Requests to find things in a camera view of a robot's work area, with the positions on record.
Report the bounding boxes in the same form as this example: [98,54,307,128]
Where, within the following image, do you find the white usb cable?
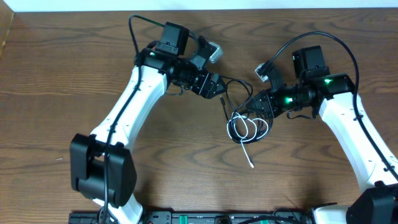
[226,114,269,169]

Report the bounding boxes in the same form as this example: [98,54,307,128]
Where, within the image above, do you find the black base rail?
[68,207,315,224]

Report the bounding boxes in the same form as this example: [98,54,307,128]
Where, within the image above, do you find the black usb cable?
[219,75,274,144]

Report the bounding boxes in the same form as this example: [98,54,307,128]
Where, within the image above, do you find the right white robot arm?
[246,45,397,223]

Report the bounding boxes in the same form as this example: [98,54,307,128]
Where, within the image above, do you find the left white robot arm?
[70,22,226,223]

